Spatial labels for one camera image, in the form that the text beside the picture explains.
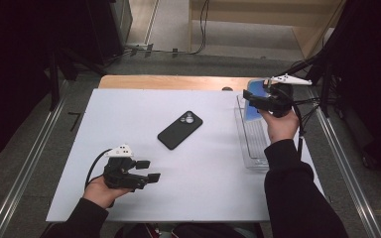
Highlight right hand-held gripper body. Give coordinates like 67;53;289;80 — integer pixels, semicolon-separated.
252;73;313;119

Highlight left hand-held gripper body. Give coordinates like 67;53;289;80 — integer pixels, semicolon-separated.
103;144;150;192

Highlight smartphone with glowing screen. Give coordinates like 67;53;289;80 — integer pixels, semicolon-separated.
244;78;273;124

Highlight black phone case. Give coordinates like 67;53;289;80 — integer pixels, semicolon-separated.
157;110;203;151

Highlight clear plastic tray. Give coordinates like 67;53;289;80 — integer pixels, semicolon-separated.
233;93;279;172

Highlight person's left hand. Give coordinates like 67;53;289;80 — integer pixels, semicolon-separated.
82;175;134;210

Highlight person's right hand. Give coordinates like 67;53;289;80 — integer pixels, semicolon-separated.
258;108;301;145

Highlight black metal stand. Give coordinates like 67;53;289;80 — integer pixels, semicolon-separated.
44;49;108;112
276;49;345;118

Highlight white board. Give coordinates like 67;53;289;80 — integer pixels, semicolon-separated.
45;88;325;223

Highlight wooden shelf unit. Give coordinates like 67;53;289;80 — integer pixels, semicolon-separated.
188;0;348;60

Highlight person's legs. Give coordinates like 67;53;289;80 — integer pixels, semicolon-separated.
113;222;266;238

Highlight wooden table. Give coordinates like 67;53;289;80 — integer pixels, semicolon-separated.
98;74;269;92

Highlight dark curtain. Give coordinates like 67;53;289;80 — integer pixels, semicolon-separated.
0;0;92;168
323;0;381;178

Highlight black cabinet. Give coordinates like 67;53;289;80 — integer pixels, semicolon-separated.
85;0;134;65

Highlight left hand-held gripper cable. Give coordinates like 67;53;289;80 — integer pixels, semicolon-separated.
84;148;114;190

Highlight hand-held gripper cable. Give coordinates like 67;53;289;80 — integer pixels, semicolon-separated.
290;93;308;161
84;148;114;190

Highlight bundle of black cables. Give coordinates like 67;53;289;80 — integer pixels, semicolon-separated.
292;96;322;131

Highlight right hand-held gripper cable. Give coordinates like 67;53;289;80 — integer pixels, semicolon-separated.
290;93;308;161

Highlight hanging black cable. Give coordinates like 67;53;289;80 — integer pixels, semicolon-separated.
191;0;211;56

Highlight metal floor rail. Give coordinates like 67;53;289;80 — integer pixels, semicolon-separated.
0;80;69;238
306;87;381;238

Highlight floor cable with clips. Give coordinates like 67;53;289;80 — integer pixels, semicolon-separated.
122;43;192;60

